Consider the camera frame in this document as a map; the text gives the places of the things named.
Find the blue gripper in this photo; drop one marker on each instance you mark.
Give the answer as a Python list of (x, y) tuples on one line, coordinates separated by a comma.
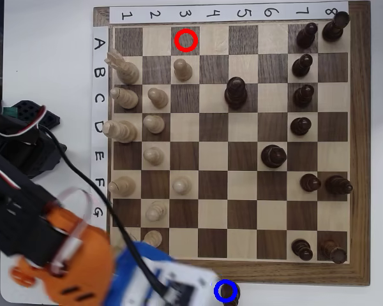
[(132, 271)]

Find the dark wooden pawn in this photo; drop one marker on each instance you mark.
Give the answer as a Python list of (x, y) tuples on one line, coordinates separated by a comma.
[(301, 66), (228, 291), (302, 249), (303, 96), (306, 36), (310, 182), (300, 126)]

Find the black and orange robot arm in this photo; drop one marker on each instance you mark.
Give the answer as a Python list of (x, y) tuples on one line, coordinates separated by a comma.
[(83, 255)]

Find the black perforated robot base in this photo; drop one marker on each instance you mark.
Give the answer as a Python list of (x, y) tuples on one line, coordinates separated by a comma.
[(28, 110)]

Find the green clamp piece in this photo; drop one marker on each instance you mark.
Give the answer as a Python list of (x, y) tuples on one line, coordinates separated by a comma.
[(9, 111)]

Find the light wooden rook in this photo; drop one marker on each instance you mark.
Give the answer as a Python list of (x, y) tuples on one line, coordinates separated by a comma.
[(129, 238)]

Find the light wooden pawn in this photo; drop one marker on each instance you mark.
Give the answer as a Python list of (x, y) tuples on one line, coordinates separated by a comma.
[(155, 212), (153, 156), (182, 186), (153, 237), (154, 124), (158, 98), (182, 70)]

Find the light wooden bishop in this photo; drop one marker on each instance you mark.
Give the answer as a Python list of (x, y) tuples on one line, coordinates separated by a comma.
[(126, 98), (123, 186)]

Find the light wooden king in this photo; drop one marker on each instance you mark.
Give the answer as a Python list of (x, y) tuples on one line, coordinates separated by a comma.
[(123, 130)]

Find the wooden chessboard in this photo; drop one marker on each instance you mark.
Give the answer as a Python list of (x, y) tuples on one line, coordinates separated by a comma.
[(210, 159)]

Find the dark pawn at 6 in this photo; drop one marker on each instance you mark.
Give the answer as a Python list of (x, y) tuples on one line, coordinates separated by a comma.
[(274, 156)]

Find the light wooden knight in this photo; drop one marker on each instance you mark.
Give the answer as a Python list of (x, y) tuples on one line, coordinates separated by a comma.
[(127, 71)]

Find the dark pawn at 5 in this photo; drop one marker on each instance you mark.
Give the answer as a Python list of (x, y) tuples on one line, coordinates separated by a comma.
[(236, 94)]

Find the dark wooden rook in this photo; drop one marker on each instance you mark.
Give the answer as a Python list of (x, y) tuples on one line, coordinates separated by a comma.
[(335, 27), (333, 251)]

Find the dark wooden bishop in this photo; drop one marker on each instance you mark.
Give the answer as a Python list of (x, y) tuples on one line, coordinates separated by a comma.
[(338, 185)]

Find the white number label strip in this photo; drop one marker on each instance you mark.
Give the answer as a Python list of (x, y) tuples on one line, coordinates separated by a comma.
[(198, 14)]

